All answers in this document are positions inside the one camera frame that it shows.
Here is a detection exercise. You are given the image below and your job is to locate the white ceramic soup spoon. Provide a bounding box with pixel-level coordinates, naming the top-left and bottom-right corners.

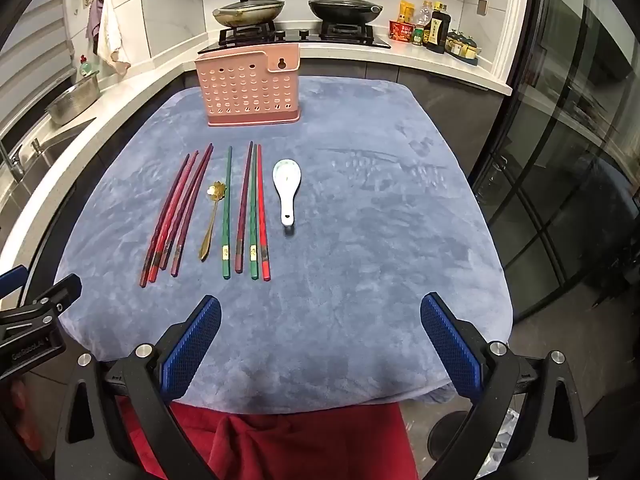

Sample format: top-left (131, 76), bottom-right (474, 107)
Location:
top-left (272, 158), bottom-right (302, 227)

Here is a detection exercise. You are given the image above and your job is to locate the dark red chopstick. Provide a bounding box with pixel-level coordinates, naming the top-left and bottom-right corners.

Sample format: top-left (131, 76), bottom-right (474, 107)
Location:
top-left (139, 153), bottom-right (191, 288)
top-left (161, 144), bottom-right (214, 270)
top-left (170, 146), bottom-right (215, 277)
top-left (235, 141), bottom-right (255, 275)

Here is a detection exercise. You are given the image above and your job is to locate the black gas stove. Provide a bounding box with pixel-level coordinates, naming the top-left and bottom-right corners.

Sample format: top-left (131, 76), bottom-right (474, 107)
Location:
top-left (217, 22), bottom-right (392, 50)

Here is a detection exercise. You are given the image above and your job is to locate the steel faucet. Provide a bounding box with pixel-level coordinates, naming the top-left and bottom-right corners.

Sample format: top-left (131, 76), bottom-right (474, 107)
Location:
top-left (0, 139), bottom-right (27, 184)

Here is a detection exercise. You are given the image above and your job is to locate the black-framed glass door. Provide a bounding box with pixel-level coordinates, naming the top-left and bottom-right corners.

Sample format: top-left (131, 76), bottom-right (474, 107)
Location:
top-left (470, 0), bottom-right (640, 326)

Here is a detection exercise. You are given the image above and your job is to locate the tan wok with glass lid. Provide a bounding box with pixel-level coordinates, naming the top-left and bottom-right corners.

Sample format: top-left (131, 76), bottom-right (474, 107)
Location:
top-left (212, 0), bottom-right (287, 29)

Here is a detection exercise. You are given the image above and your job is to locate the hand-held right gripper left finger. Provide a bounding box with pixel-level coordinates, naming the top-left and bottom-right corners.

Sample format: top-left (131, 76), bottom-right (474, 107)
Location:
top-left (52, 294), bottom-right (223, 480)

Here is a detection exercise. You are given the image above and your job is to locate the steel colander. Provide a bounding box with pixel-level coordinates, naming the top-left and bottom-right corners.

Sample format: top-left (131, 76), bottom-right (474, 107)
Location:
top-left (44, 70), bottom-right (101, 127)

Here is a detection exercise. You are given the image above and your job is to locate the purple hanging towel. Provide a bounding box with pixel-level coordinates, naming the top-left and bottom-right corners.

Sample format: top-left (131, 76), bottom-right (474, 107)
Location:
top-left (85, 0), bottom-right (104, 41)

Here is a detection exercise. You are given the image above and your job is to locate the white hanging towel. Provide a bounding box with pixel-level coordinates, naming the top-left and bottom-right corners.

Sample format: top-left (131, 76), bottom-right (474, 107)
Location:
top-left (97, 0), bottom-right (132, 77)

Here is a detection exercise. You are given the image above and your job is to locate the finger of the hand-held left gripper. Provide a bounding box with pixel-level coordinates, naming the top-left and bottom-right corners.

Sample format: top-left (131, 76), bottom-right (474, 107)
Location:
top-left (0, 273), bottom-right (84, 342)
top-left (0, 266), bottom-right (29, 304)

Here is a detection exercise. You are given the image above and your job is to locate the dark soy sauce bottle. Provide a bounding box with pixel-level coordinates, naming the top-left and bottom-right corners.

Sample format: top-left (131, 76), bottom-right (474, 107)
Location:
top-left (422, 2), bottom-right (452, 55)

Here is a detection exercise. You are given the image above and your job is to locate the blue-grey fleece blanket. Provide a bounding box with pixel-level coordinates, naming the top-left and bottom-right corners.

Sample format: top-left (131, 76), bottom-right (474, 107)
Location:
top-left (54, 76), bottom-right (515, 417)

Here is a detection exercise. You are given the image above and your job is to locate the green chopstick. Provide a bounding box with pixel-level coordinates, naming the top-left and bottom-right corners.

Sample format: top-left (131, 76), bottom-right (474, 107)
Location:
top-left (250, 144), bottom-right (260, 280)
top-left (220, 146), bottom-right (234, 281)

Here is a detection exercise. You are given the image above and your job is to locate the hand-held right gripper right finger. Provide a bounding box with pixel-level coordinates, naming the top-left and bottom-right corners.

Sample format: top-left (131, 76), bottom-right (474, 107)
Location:
top-left (419, 292), bottom-right (589, 480)

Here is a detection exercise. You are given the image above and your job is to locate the red cloth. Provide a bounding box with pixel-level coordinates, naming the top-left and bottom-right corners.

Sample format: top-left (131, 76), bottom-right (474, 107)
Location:
top-left (119, 399), bottom-right (420, 480)

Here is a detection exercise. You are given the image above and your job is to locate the pink perforated utensil holder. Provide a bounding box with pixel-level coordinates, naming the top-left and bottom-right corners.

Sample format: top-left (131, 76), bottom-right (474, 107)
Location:
top-left (194, 43), bottom-right (304, 128)

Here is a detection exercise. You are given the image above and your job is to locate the steel sink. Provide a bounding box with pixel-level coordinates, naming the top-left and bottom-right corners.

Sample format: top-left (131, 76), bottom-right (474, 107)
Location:
top-left (0, 117), bottom-right (97, 183)

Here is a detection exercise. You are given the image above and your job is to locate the black wok with lid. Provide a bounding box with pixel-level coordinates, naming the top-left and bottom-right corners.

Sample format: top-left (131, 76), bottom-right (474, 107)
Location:
top-left (307, 0), bottom-right (384, 26)

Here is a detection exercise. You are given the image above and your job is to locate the gold flower-shaped spoon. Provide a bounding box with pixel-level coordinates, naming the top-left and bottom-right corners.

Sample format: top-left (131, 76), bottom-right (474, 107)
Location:
top-left (199, 180), bottom-right (224, 262)

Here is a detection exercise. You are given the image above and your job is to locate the seasoning jar set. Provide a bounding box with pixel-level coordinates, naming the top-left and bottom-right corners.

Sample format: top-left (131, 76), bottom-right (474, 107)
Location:
top-left (444, 30), bottom-right (480, 67)

